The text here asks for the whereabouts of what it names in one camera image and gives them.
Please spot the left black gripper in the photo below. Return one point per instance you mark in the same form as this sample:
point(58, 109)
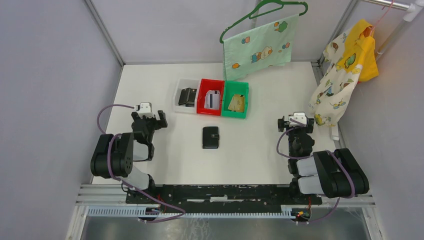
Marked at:
point(135, 116)

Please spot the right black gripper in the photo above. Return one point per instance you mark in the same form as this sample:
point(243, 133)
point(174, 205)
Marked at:
point(281, 124)

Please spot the black leather card holder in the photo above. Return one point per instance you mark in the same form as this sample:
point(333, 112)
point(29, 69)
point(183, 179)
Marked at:
point(210, 137)

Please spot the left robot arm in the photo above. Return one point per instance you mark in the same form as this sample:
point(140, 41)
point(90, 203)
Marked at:
point(114, 156)

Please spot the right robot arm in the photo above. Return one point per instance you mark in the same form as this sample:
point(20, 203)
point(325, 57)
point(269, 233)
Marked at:
point(333, 174)

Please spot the black card stack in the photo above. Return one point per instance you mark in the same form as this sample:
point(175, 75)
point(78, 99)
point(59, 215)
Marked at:
point(187, 97)

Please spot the gold card stack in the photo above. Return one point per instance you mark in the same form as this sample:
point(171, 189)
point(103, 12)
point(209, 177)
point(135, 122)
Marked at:
point(237, 103)

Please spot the white card stack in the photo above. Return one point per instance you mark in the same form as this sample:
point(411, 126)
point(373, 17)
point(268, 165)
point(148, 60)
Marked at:
point(212, 100)

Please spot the clear plastic bin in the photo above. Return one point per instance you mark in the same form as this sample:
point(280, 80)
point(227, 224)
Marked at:
point(185, 83)

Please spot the white printed garment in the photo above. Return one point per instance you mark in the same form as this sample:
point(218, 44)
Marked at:
point(329, 101)

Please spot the red plastic bin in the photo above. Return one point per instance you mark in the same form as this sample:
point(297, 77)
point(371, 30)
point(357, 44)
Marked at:
point(205, 85)

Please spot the green plastic bin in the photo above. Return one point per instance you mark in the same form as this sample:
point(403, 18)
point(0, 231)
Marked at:
point(231, 88)

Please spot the light green printed cloth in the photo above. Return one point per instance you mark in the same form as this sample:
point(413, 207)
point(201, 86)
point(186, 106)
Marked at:
point(265, 46)

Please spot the yellow garment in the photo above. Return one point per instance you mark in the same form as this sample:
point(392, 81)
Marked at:
point(359, 52)

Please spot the green clothes hanger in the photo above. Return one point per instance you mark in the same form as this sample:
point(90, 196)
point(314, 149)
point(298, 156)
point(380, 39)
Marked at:
point(255, 13)

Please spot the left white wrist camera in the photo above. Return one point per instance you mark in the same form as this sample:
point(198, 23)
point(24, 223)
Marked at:
point(144, 109)

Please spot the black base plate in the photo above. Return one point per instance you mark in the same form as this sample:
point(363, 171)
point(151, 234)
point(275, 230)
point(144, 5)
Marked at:
point(229, 199)

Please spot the metal hanging rail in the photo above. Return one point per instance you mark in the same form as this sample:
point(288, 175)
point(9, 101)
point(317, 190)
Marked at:
point(397, 17)

